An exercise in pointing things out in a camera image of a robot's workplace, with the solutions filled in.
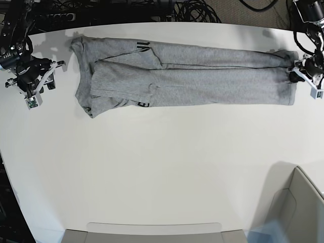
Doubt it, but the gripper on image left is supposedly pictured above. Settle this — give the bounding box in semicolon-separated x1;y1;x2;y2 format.
15;57;56;95

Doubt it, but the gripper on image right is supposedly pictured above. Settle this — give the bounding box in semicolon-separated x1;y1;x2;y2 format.
289;57;323;83

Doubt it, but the grey T-shirt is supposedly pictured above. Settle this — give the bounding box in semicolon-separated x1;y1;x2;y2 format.
70;36;298;118

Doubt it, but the black robot arm on image left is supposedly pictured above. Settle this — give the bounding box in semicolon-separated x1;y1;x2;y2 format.
1;1;55;98

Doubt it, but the black robot arm on image right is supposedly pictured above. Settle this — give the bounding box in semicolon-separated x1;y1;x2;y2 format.
289;1;323;90

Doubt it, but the black power strip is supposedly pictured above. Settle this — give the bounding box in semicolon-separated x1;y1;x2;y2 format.
35;13;76;23

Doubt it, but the beige box at right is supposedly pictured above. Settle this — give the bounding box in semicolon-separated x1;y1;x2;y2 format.
266;167;323;242

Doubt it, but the beige box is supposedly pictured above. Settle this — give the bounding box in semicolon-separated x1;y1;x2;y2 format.
62;222;247;242
266;167;323;242

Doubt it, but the blue blurred object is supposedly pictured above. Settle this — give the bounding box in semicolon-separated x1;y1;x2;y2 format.
245;220;290;243

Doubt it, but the beige box at bottom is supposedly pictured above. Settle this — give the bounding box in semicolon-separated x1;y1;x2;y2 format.
62;222;247;242

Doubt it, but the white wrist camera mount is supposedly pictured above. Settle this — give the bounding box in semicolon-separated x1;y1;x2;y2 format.
5;60;66;109
288;60;323;99

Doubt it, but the black cable bundle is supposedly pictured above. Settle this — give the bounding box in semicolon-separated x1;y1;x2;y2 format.
151;0;222;23

